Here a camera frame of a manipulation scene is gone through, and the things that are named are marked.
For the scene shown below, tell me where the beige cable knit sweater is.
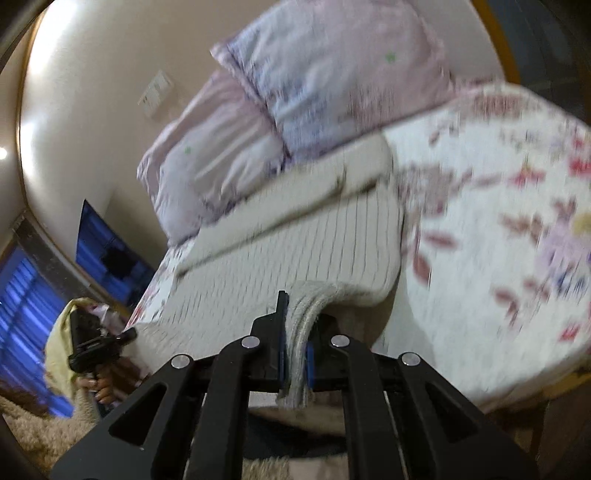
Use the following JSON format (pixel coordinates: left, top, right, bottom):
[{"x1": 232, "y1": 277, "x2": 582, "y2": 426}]
[{"x1": 131, "y1": 134, "x2": 402, "y2": 409}]

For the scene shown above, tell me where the white wall switch plate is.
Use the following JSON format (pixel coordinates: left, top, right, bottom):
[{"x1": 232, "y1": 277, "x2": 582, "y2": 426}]
[{"x1": 137, "y1": 70, "x2": 174, "y2": 118}]

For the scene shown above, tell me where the blue lavender print pillow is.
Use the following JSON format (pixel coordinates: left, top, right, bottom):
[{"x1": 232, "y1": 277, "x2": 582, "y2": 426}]
[{"x1": 211, "y1": 1, "x2": 455, "y2": 161}]

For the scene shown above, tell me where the pink floral pillow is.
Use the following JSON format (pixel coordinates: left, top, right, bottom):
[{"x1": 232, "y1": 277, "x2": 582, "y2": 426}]
[{"x1": 136, "y1": 70, "x2": 287, "y2": 247}]

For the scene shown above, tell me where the white floral bedspread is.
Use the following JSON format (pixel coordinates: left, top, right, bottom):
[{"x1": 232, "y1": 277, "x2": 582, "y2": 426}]
[{"x1": 130, "y1": 83, "x2": 590, "y2": 411}]

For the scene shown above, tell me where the blue window curtain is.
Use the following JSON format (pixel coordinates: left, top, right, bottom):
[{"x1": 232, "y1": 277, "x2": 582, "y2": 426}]
[{"x1": 0, "y1": 247, "x2": 73, "y2": 417}]

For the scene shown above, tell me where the person's left hand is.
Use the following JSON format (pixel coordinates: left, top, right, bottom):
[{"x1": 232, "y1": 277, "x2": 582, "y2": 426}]
[{"x1": 76, "y1": 357, "x2": 142, "y2": 405}]

